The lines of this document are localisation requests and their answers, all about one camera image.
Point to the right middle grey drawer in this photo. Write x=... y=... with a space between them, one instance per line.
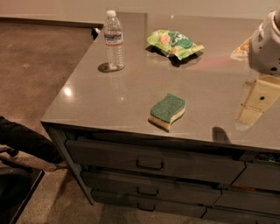
x=251 y=201

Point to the right bottom grey drawer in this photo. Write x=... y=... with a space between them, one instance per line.
x=232 y=217

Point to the green snack bag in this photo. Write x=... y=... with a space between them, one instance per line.
x=173 y=44

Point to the clear plastic water bottle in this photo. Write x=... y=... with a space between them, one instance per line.
x=113 y=37

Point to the top grey drawer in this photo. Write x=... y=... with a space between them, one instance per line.
x=172 y=163

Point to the grey drawer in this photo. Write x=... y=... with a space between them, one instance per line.
x=251 y=201
x=149 y=205
x=153 y=188
x=172 y=163
x=232 y=217
x=262 y=176

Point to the green and yellow sponge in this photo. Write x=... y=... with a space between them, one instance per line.
x=167 y=111

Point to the teal cabinet frame leg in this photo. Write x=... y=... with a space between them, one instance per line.
x=59 y=138

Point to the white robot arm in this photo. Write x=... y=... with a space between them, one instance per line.
x=264 y=50

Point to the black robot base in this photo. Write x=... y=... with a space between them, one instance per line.
x=17 y=180

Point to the right upper grey drawer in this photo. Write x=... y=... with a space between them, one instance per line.
x=262 y=176

